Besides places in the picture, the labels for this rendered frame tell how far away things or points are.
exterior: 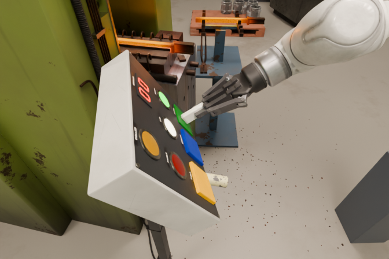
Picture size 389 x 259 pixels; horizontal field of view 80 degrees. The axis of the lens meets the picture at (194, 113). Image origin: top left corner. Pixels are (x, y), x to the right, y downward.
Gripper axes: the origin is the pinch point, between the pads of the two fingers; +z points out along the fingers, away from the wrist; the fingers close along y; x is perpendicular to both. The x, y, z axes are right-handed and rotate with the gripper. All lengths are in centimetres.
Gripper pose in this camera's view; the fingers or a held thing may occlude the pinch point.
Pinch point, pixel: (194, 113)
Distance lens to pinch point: 63.3
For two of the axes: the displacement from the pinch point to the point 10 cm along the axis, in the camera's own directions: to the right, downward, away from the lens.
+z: -8.4, 5.0, 1.9
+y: -2.3, -6.6, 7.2
